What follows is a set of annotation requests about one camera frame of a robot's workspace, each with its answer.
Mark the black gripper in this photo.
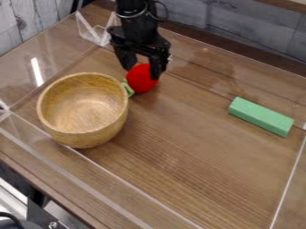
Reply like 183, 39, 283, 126
108, 13, 171, 81

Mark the red toy fruit green stem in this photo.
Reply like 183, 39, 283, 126
121, 64, 157, 97

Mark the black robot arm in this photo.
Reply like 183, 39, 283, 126
106, 0, 171, 81

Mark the wooden bowl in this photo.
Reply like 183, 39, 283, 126
36, 72, 128, 148

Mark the green rectangular block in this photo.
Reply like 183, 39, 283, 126
228, 97, 293, 138

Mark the clear acrylic corner bracket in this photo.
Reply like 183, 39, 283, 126
74, 12, 117, 47

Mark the clear acrylic tray wall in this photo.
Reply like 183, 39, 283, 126
0, 100, 201, 229

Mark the black metal table bracket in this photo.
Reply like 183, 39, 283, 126
26, 199, 72, 229

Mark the black cable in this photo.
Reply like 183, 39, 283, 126
0, 211, 28, 229

